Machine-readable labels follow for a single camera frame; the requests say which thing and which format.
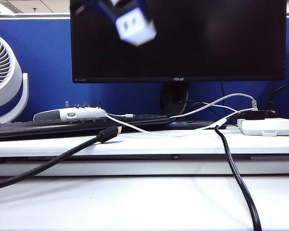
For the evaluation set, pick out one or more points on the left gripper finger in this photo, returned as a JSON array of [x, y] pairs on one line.
[[109, 9], [145, 9]]

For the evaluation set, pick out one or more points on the white charging base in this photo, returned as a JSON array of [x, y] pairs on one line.
[[135, 29]]

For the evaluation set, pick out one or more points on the black ASUS monitor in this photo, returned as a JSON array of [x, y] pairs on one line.
[[207, 48]]

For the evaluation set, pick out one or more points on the blue office partition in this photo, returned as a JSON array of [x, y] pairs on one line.
[[45, 60]]

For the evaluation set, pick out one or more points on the black monitor stand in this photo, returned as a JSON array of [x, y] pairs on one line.
[[174, 98]]

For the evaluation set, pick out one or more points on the white grey handheld device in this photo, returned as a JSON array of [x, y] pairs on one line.
[[86, 112]]

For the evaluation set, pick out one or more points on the dark blue mouse pad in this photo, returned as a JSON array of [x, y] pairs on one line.
[[190, 125]]

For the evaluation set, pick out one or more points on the white desk fan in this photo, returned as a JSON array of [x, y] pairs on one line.
[[4, 96]]

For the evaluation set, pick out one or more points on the black keyboard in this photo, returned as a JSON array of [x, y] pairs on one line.
[[38, 127]]

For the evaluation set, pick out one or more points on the white desk riser shelf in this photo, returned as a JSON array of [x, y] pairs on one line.
[[159, 146]]

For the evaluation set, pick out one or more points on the black plug adapter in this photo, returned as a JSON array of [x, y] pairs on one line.
[[254, 116]]

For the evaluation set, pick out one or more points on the white power strip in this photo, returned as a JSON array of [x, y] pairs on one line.
[[267, 126]]

